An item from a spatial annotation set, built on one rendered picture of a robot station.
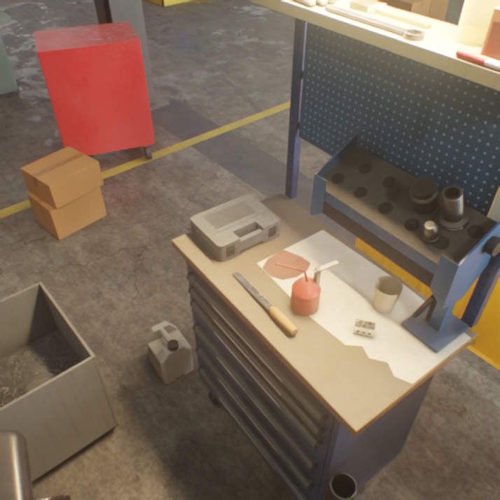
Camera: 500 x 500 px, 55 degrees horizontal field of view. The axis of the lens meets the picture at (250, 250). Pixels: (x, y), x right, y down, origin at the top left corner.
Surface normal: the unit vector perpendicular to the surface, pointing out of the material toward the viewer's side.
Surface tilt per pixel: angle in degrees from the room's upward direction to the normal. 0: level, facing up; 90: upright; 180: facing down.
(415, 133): 90
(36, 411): 90
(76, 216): 90
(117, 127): 90
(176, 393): 0
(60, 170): 0
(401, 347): 0
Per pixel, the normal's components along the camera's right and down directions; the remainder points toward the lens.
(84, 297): 0.00, -0.76
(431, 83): -0.80, 0.39
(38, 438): 0.64, 0.50
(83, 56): 0.36, 0.61
